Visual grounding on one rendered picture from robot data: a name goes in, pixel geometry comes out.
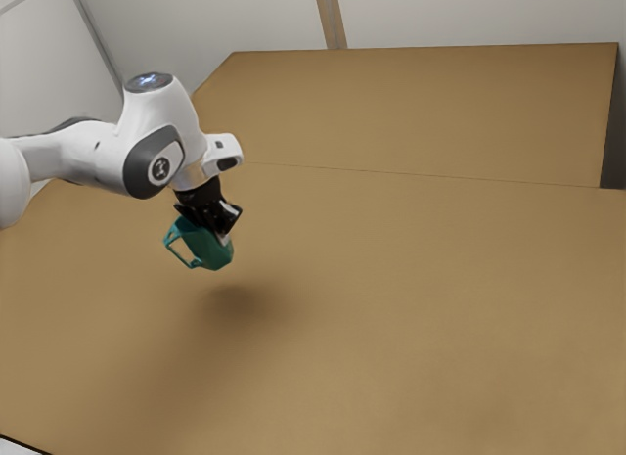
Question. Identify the teal faceted mug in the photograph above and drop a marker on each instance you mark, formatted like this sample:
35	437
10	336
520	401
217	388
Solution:
205	249

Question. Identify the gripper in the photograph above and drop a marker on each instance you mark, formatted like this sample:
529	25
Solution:
203	204

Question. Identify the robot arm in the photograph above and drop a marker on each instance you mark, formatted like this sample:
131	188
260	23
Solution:
98	147

